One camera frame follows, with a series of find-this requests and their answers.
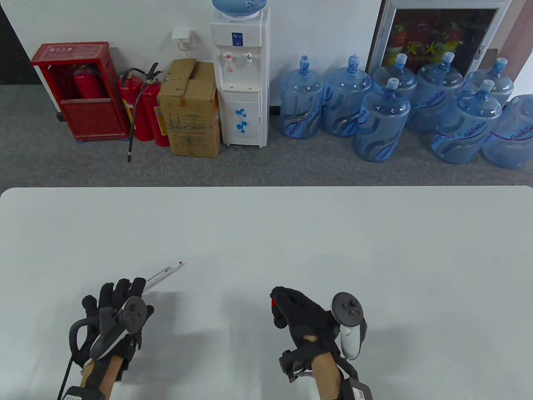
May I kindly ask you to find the person's left hand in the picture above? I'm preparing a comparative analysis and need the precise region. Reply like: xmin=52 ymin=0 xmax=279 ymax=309
xmin=82 ymin=278 xmax=154 ymax=382

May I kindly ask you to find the person's right hand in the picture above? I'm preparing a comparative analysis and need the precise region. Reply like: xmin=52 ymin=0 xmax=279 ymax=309
xmin=270 ymin=286 xmax=368 ymax=363

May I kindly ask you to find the white marker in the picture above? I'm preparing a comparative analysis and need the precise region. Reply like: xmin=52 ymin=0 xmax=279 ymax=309
xmin=142 ymin=261 xmax=185 ymax=292

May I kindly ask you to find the person's left forearm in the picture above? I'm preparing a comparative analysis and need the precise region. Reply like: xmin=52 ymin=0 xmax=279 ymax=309
xmin=79 ymin=357 xmax=125 ymax=400

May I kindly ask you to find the person's right forearm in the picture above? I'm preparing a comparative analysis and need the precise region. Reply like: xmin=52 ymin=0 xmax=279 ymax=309
xmin=310 ymin=354 xmax=346 ymax=400

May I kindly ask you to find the grey right hand controller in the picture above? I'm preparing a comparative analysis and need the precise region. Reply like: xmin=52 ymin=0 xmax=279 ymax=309
xmin=331 ymin=292 xmax=366 ymax=361

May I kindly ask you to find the red fire extinguisher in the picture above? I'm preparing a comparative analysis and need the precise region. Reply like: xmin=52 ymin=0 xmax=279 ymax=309
xmin=127 ymin=62 xmax=171 ymax=163
xmin=118 ymin=69 xmax=154 ymax=142

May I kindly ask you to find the red fire extinguisher cabinet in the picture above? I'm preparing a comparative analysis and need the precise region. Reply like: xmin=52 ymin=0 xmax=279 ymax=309
xmin=30 ymin=42 xmax=130 ymax=143

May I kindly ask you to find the brown cardboard box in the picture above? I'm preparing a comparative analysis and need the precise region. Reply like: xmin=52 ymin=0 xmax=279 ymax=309
xmin=157 ymin=58 xmax=221 ymax=158

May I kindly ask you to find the red extinguisher behind cabinet glass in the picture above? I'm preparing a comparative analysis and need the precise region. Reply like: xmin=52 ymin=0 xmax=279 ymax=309
xmin=73 ymin=65 xmax=105 ymax=100

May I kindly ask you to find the group of blue water jugs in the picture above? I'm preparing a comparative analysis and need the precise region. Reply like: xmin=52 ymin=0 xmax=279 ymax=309
xmin=278 ymin=52 xmax=533 ymax=169

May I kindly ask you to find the white water dispenser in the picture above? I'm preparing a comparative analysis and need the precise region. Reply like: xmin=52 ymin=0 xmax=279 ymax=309
xmin=209 ymin=6 xmax=271 ymax=148

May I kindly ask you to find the aluminium framed hydrant cabinet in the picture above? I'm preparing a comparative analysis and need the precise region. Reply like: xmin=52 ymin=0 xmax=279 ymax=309
xmin=366 ymin=0 xmax=512 ymax=78

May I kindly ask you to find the blue dispenser water bottle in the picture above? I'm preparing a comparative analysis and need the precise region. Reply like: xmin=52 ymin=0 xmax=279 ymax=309
xmin=212 ymin=0 xmax=268 ymax=20

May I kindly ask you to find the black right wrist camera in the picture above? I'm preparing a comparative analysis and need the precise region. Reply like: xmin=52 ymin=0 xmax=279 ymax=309
xmin=344 ymin=377 xmax=373 ymax=400

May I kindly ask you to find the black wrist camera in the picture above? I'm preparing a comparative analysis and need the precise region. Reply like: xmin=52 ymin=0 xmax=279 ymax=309
xmin=344 ymin=377 xmax=373 ymax=400
xmin=62 ymin=385 xmax=107 ymax=400

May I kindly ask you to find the black glove cable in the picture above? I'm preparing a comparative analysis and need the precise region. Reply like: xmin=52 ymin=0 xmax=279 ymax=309
xmin=58 ymin=360 xmax=74 ymax=400

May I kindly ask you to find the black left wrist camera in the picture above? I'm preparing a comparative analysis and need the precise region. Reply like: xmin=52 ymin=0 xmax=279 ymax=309
xmin=62 ymin=385 xmax=107 ymax=400

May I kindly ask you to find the white wall socket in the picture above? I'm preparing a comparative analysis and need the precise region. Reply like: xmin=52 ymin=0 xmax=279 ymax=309
xmin=172 ymin=27 xmax=193 ymax=50

